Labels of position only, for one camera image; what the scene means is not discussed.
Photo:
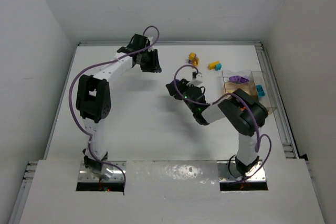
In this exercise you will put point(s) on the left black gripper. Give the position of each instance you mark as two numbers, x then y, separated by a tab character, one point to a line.
151	60

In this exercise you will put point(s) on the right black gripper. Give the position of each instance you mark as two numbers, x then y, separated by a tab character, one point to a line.
176	89

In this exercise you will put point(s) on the yellow purple striped lego figure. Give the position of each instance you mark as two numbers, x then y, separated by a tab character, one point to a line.
193	59

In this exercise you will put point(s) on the yellow and teal lego block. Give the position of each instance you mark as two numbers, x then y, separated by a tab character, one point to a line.
215	66

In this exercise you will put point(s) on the small lilac lego piece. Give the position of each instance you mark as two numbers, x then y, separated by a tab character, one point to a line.
243	80

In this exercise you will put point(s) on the teal lego brick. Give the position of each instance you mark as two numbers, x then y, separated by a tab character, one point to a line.
260	89

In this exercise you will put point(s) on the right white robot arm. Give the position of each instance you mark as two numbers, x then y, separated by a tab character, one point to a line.
245	114

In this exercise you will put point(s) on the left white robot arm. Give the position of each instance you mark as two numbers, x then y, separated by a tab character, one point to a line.
93	99

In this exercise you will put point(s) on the amber tinted plastic container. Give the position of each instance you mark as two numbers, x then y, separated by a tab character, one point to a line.
248	87

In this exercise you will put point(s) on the clear plastic container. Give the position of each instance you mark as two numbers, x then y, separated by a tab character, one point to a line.
243	73

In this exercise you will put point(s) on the tall clear side container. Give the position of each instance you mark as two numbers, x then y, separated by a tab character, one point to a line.
267	99

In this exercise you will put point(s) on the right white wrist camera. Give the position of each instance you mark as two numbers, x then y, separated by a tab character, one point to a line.
197	79

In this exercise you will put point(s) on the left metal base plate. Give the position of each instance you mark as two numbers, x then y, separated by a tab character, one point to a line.
108	174

